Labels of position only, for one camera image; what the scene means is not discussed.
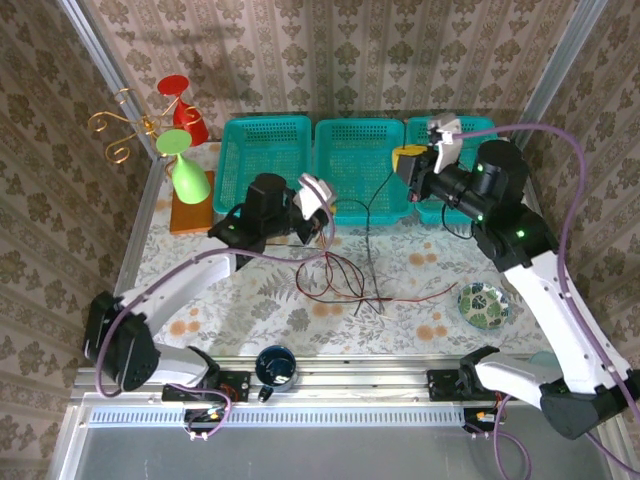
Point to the green wine glass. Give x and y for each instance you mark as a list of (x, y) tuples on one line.
[(190, 180)]

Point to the teal plastic basket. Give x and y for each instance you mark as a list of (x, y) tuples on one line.
[(475, 127), (355, 150), (260, 145)]

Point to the green leaf pattern bowl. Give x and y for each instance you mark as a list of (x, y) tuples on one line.
[(482, 305)]

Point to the red wine glass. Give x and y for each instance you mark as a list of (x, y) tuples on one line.
[(187, 120)]

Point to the wooden rack base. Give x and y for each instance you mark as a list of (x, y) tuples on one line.
[(190, 217)]

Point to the dark blue mug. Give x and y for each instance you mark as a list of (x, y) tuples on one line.
[(275, 367)]

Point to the translucent teal cup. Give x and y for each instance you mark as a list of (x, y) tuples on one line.
[(542, 359)]

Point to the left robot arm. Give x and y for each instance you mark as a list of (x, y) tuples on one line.
[(175, 290)]

